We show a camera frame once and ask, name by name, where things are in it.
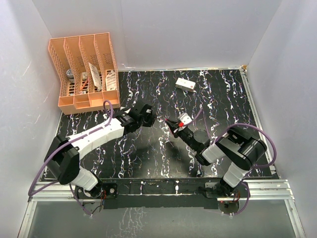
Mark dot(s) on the aluminium frame rail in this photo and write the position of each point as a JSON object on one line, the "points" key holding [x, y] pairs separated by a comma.
{"points": [[55, 211]]}

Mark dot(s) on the round tin in organizer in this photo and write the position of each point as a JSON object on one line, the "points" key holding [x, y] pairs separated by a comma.
{"points": [[69, 74]]}

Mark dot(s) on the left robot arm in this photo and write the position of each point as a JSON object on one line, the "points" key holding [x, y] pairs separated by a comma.
{"points": [[65, 153]]}

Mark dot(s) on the white pouch in organizer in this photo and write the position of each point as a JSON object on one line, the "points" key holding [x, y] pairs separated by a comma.
{"points": [[111, 83]]}

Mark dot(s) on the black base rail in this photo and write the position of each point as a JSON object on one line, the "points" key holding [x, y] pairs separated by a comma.
{"points": [[167, 193]]}

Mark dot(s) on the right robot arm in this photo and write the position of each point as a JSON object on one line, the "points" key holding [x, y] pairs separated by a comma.
{"points": [[237, 145]]}

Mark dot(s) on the orange plastic file organizer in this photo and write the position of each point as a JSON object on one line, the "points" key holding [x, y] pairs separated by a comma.
{"points": [[76, 52]]}

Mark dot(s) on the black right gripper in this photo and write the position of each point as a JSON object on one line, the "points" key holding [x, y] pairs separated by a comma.
{"points": [[173, 126]]}

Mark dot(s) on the white packet in organizer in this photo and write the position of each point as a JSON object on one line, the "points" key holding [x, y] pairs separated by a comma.
{"points": [[96, 76]]}

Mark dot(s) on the white cardboard box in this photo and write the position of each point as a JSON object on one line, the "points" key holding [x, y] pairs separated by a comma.
{"points": [[185, 84]]}

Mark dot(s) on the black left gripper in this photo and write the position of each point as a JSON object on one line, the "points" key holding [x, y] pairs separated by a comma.
{"points": [[150, 119]]}

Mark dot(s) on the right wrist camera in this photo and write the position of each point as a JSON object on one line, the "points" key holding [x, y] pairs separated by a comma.
{"points": [[184, 120]]}

